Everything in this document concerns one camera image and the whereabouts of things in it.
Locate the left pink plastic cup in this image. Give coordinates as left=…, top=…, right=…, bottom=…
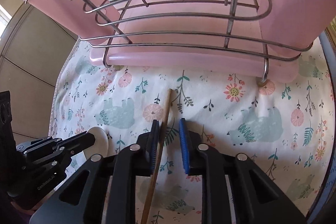
left=24, top=0, right=121, bottom=45

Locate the pink plastic cup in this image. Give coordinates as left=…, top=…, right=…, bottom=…
left=259, top=0, right=335, bottom=57
left=24, top=0, right=121, bottom=45

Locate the white plastic spoon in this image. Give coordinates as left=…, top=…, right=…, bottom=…
left=84, top=127, right=109, bottom=160

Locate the right pink plastic cup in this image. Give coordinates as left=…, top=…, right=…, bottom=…
left=259, top=0, right=335, bottom=57

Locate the wooden chopstick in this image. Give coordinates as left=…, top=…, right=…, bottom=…
left=141, top=89, right=173, bottom=224

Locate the pink plastic drip tray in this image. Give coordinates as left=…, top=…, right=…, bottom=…
left=87, top=0, right=304, bottom=83

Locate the floral bear print cloth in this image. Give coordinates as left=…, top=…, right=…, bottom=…
left=49, top=39, right=335, bottom=223

